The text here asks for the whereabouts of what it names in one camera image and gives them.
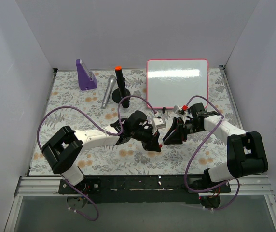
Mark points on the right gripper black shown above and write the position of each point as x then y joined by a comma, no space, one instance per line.
180,128

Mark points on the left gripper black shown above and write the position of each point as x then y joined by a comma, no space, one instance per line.
151,137

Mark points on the pink framed whiteboard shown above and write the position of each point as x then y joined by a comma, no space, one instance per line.
171,82

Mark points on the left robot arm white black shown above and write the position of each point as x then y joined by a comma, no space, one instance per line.
63,148

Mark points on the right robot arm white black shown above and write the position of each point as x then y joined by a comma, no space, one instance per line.
245,150

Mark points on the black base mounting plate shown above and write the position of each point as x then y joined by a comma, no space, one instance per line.
137,189

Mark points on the black flashlight orange tip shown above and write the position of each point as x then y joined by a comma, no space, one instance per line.
123,92

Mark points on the silver microphone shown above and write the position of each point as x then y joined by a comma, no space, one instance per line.
110,86

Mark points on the purple wedge stand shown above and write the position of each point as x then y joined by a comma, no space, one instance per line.
86,78

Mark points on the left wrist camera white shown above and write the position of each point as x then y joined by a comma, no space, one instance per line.
158,123

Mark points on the aluminium frame rail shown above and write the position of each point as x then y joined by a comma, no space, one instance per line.
38,186

